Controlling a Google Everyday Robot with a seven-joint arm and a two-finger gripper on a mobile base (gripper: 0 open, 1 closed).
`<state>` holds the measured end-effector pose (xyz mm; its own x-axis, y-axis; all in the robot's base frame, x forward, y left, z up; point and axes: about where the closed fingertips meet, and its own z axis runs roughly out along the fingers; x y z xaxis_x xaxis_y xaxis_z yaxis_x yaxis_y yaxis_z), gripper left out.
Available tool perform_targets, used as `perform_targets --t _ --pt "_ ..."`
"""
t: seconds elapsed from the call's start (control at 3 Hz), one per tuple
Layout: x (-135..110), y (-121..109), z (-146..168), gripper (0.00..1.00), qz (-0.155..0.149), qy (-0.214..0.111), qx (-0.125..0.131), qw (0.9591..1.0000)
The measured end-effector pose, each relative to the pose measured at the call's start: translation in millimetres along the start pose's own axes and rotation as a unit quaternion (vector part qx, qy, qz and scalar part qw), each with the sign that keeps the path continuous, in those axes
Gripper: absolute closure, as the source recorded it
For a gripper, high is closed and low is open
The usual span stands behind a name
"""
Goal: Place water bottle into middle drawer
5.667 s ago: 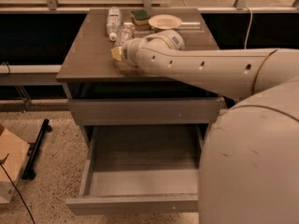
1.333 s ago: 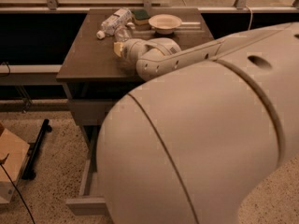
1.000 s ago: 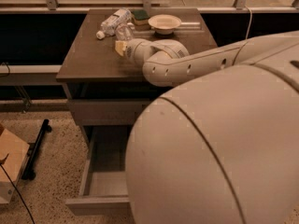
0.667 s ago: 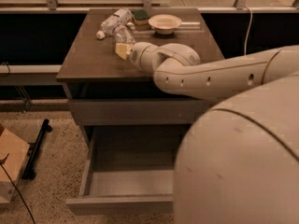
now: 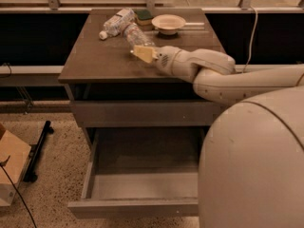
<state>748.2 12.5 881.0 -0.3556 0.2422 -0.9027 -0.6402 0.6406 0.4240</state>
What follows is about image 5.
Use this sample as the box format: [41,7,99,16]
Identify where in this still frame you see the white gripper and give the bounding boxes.
[131,45,199,83]

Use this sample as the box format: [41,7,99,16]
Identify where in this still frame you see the clear plastic water bottle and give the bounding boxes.
[123,23,155,48]

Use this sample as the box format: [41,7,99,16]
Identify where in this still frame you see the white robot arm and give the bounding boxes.
[132,46,304,228]

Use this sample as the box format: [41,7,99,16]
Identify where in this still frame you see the white labelled plastic bottle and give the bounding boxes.
[99,8,135,40]

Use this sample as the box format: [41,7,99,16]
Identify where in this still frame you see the grey drawer cabinet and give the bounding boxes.
[57,8,227,220]

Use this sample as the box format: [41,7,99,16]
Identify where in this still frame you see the closed grey top drawer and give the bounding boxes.
[70,101,225,127]

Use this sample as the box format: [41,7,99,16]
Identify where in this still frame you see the open grey middle drawer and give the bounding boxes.
[68,126,204,219]

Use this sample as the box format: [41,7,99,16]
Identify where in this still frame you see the white ceramic bowl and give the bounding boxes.
[152,14,186,35]

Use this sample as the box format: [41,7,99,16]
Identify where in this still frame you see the green yellow sponge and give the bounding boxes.
[135,9,153,31]

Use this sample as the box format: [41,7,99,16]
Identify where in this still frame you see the cardboard box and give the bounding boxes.
[0,123,31,206]

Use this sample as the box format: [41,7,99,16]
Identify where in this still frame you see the white power cable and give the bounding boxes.
[241,6,259,74]

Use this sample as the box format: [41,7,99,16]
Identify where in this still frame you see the black cable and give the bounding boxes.
[0,155,38,228]

